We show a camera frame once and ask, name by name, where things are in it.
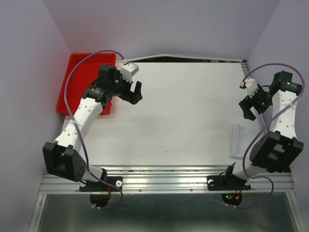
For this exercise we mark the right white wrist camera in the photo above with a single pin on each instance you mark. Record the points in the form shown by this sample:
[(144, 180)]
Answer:
[(250, 85)]

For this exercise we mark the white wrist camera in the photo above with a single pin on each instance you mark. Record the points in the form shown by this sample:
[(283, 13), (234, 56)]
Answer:
[(250, 85), (128, 71)]

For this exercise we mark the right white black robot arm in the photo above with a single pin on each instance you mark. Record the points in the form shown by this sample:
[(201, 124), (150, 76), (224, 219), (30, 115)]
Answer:
[(275, 150)]

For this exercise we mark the red plastic tray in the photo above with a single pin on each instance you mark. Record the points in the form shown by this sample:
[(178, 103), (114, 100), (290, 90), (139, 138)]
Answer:
[(81, 78)]

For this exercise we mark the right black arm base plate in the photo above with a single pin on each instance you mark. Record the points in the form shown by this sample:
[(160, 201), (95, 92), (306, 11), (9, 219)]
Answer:
[(221, 183)]

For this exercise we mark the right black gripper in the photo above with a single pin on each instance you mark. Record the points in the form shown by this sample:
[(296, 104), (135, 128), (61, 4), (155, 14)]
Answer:
[(246, 103)]

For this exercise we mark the white fabric skirt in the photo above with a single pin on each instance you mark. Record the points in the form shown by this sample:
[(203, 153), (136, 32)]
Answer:
[(239, 137)]

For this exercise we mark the aluminium front rail frame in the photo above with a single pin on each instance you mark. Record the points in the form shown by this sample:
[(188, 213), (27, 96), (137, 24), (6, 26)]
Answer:
[(166, 180)]

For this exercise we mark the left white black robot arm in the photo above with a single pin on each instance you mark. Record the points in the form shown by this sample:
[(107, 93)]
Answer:
[(62, 157)]

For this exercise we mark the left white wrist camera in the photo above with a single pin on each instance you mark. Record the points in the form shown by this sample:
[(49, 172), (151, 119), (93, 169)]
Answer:
[(128, 71)]

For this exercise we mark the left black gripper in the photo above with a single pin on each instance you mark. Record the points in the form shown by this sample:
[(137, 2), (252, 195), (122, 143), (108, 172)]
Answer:
[(130, 96)]

